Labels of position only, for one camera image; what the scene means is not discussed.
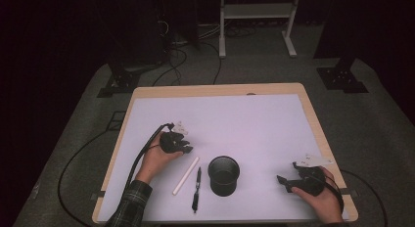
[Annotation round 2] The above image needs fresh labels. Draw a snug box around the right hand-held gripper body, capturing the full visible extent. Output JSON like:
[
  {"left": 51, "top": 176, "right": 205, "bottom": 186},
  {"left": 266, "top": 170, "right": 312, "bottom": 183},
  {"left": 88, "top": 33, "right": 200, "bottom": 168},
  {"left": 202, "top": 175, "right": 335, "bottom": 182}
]
[{"left": 290, "top": 154, "right": 334, "bottom": 197}]

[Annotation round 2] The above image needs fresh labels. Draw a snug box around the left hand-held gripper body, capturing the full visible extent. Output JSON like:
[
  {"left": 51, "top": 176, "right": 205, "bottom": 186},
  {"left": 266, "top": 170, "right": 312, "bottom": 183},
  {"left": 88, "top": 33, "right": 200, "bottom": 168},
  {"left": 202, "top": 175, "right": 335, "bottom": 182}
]
[{"left": 160, "top": 121, "right": 190, "bottom": 154}]

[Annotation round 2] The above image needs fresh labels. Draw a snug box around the white stick pen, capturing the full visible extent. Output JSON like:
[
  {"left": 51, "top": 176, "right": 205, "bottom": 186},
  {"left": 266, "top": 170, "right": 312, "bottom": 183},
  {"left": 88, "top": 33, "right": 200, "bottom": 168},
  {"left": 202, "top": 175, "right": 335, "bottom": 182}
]
[{"left": 171, "top": 157, "right": 201, "bottom": 197}]

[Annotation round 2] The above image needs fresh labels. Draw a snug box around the black pen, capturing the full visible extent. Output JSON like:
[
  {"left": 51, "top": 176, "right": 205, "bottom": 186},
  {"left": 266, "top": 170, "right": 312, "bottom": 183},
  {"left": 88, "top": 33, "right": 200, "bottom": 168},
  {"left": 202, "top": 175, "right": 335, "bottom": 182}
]
[{"left": 191, "top": 166, "right": 203, "bottom": 214}]

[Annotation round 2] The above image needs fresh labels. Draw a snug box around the black mesh pen holder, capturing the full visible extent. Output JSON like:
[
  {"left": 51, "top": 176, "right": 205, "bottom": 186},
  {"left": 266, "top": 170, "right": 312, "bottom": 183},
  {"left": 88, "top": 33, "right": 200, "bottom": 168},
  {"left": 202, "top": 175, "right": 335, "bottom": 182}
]
[{"left": 207, "top": 156, "right": 241, "bottom": 198}]

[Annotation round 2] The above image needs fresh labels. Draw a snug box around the person's left hand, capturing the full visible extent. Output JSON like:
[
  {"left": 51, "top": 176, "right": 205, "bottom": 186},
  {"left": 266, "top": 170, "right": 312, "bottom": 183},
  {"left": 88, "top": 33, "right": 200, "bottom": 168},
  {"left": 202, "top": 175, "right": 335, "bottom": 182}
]
[{"left": 135, "top": 133, "right": 184, "bottom": 185}]

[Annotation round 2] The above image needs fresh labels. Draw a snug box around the person's right hand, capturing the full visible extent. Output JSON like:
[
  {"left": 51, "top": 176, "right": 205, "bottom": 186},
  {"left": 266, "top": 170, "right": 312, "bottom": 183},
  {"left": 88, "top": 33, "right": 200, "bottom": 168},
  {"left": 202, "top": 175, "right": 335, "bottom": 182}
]
[{"left": 291, "top": 167, "right": 345, "bottom": 225}]

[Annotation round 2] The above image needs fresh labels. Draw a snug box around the white table mat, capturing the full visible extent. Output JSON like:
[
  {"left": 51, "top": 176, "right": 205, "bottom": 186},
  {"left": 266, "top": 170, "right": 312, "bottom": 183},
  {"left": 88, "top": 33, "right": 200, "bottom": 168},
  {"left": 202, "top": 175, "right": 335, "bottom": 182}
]
[{"left": 97, "top": 93, "right": 350, "bottom": 223}]

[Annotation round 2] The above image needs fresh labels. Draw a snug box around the black stand base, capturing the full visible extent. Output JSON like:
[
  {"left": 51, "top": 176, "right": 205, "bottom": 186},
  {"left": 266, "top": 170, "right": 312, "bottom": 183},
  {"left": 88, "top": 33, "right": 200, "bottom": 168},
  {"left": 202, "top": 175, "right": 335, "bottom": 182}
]
[
  {"left": 316, "top": 57, "right": 370, "bottom": 94},
  {"left": 97, "top": 62, "right": 142, "bottom": 99}
]

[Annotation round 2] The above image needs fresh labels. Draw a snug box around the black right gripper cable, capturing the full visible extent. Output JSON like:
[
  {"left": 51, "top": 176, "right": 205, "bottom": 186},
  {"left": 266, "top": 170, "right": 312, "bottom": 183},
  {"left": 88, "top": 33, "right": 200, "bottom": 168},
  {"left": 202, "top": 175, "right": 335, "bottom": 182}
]
[{"left": 309, "top": 172, "right": 346, "bottom": 215}]

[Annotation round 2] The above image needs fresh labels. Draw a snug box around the black floor cable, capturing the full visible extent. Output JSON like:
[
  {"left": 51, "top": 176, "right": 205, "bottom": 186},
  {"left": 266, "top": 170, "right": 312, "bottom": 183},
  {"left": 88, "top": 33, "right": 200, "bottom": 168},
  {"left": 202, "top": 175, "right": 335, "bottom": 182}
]
[
  {"left": 341, "top": 168, "right": 390, "bottom": 227},
  {"left": 199, "top": 40, "right": 223, "bottom": 86},
  {"left": 151, "top": 47, "right": 189, "bottom": 88},
  {"left": 58, "top": 128, "right": 115, "bottom": 227}
]

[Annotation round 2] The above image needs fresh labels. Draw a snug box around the white metal stand frame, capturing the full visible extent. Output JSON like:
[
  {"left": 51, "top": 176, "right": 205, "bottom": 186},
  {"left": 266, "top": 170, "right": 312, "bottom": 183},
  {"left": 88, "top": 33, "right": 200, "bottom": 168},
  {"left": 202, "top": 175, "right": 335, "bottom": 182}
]
[{"left": 218, "top": 0, "right": 301, "bottom": 59}]

